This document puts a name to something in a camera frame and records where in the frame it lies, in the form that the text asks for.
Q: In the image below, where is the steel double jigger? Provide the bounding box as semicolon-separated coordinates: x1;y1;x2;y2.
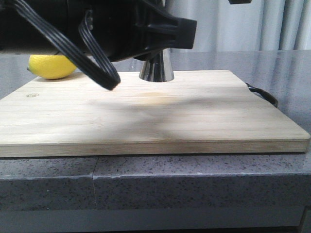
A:
139;49;174;83

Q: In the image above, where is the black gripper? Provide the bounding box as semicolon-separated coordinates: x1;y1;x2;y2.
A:
68;0;197;62
228;0;252;4

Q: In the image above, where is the black ribbed cable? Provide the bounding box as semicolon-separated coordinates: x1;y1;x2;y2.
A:
9;0;121;91

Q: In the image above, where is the yellow lemon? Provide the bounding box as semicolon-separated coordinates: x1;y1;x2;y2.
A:
27;55;77;80

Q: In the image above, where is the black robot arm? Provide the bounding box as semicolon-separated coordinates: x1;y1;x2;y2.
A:
0;0;197;62

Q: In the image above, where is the wooden cutting board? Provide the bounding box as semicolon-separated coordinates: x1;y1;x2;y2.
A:
0;70;311;157

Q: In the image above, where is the black board handle strap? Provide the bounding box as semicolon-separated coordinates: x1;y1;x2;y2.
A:
244;82;278;107

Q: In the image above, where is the grey curtain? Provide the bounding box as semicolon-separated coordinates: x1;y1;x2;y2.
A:
165;0;311;52

